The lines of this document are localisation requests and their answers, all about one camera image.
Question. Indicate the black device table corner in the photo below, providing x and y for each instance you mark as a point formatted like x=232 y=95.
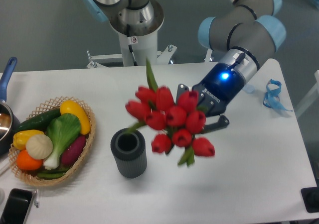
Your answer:
x=310 y=197

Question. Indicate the blue crumpled ribbon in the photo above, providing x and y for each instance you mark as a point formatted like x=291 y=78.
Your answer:
x=271 y=97

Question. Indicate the small pale blue cap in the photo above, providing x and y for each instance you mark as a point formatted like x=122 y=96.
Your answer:
x=248 y=89

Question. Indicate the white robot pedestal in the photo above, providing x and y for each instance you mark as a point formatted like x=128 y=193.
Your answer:
x=138 y=42

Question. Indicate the silver pen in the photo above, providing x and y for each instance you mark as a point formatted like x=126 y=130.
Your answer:
x=36 y=198

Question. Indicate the yellow bell pepper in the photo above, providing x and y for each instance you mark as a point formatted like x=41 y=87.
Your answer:
x=20 y=138

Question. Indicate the red tulip bouquet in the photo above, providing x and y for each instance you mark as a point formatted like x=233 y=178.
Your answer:
x=178 y=122

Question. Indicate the green pea pods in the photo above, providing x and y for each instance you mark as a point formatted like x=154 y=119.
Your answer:
x=52 y=174

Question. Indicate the cream steamed bun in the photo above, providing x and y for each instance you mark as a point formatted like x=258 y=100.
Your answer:
x=39 y=146

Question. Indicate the blue handled saucepan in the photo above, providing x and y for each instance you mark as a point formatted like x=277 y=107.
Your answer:
x=8 y=121

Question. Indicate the purple sweet potato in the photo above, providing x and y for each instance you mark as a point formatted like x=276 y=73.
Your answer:
x=72 y=153

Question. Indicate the orange fruit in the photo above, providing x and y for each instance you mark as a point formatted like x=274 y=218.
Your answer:
x=25 y=162

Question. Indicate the green bok choy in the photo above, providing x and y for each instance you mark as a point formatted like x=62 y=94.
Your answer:
x=62 y=131

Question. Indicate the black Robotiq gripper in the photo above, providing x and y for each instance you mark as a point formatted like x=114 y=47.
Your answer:
x=216 y=90

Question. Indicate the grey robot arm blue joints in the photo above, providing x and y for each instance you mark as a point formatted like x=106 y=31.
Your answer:
x=251 y=27

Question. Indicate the black smartphone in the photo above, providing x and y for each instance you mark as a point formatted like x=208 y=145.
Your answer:
x=17 y=207

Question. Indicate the dark grey ribbed vase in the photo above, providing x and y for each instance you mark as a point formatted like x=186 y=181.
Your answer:
x=129 y=152

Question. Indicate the green cucumber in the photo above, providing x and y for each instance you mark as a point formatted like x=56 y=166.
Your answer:
x=40 y=121

